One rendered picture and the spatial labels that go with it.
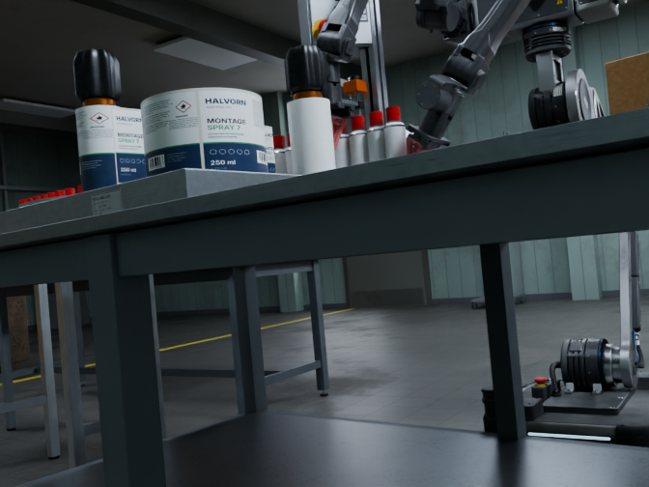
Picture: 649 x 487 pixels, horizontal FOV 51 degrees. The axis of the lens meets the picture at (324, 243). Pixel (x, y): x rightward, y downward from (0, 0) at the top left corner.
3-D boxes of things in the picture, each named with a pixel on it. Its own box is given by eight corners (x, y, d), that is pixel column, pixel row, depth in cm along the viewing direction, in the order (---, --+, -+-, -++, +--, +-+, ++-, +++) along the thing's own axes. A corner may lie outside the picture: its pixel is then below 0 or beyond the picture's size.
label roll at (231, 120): (177, 181, 100) (169, 83, 101) (129, 198, 117) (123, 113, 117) (292, 180, 112) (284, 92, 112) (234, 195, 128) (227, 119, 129)
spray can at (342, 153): (332, 204, 168) (324, 121, 168) (343, 204, 172) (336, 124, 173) (350, 201, 165) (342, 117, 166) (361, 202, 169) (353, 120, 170)
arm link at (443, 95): (489, 73, 147) (458, 55, 151) (468, 65, 138) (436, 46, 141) (460, 123, 152) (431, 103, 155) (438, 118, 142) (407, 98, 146)
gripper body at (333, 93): (339, 109, 158) (337, 77, 158) (305, 118, 164) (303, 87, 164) (355, 113, 163) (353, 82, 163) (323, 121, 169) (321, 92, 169)
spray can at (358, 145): (350, 201, 165) (342, 117, 166) (362, 202, 170) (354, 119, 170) (367, 199, 162) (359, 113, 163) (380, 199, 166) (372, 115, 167)
